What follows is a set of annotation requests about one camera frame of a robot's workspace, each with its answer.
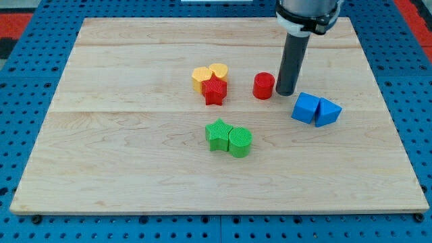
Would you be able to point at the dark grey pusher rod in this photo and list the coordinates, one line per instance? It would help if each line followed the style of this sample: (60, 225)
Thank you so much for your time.
(291, 63)

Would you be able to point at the red cylinder block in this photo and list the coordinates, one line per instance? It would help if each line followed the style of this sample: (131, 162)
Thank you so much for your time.
(263, 85)

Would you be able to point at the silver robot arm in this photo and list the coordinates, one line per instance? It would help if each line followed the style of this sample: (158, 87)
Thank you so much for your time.
(301, 18)

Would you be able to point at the blue cube block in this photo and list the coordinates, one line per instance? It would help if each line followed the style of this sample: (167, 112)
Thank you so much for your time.
(305, 107)

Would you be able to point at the blue triangle block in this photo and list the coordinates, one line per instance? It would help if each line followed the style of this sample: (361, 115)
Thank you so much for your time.
(327, 112)

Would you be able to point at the yellow heart block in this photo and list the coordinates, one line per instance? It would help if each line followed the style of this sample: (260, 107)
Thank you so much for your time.
(220, 70)

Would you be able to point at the red star block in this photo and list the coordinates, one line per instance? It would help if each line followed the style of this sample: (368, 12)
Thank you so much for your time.
(214, 90)

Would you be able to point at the green cylinder block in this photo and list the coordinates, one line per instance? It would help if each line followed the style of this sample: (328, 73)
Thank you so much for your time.
(240, 140)

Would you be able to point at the green star block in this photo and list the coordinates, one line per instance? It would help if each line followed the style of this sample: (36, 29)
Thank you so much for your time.
(217, 135)

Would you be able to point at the wooden board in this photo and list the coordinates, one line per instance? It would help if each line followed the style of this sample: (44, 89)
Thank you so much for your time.
(125, 131)

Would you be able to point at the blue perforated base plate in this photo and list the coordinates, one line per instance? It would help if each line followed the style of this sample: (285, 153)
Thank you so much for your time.
(32, 71)

